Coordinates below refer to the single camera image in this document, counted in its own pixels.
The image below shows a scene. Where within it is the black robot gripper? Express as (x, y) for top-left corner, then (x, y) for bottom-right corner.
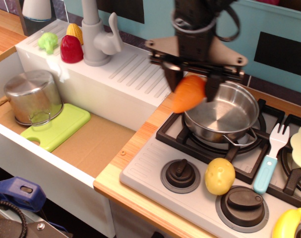
(144, 17), (248, 103)

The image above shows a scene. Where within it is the orange plastic toy carrot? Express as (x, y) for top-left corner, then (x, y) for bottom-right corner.
(172, 75), (206, 114)

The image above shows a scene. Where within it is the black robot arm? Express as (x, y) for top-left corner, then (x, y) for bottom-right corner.
(145, 0), (248, 101)

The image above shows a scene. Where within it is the stainless steel pan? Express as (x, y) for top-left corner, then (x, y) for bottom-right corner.
(183, 81), (260, 147)

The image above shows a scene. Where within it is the upside-down steel pot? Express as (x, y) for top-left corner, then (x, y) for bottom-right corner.
(4, 70), (64, 126)

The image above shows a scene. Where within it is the white toy sink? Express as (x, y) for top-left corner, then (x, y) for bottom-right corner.
(0, 32), (170, 238)

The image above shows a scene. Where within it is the teal cabinet with black panel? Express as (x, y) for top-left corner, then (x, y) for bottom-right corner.
(225, 0), (301, 92)

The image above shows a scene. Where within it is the black burner grate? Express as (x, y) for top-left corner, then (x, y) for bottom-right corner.
(156, 99), (301, 207)

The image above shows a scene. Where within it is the left black stove knob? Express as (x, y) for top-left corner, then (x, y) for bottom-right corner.
(160, 159), (201, 194)

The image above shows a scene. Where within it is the yellow toy potato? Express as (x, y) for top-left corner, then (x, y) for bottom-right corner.
(204, 158), (236, 195)

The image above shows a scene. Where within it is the grey toy faucet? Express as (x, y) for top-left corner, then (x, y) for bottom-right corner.
(81, 0), (123, 66)

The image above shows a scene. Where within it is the grey toy stove top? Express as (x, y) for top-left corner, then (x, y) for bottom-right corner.
(119, 98), (301, 238)

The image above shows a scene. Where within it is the blue and white toy fork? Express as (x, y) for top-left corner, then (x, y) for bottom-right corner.
(253, 123), (290, 194)

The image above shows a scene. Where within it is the red toy pepper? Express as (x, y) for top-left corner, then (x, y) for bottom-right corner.
(60, 35), (84, 63)

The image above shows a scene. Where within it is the yellow toy corn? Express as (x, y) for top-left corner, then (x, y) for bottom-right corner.
(66, 23), (83, 45)

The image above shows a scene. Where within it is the middle black stove knob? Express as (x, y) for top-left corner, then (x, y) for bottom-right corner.
(215, 186), (269, 234)

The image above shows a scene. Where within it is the green toy broccoli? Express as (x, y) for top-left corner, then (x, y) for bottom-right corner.
(38, 32), (58, 55)

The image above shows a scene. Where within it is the green plastic cutting board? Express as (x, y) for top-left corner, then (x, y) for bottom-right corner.
(20, 104), (91, 152)

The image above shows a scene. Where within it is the white cylindrical object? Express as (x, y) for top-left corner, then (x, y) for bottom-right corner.
(22, 0), (52, 22)

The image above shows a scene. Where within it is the yellow toy banana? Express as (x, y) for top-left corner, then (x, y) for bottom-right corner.
(271, 208), (301, 238)

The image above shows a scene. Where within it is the blue clamp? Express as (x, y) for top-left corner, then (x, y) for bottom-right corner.
(0, 177), (47, 212)

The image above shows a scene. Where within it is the black braided cable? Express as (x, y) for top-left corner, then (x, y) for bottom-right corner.
(0, 200), (28, 238)

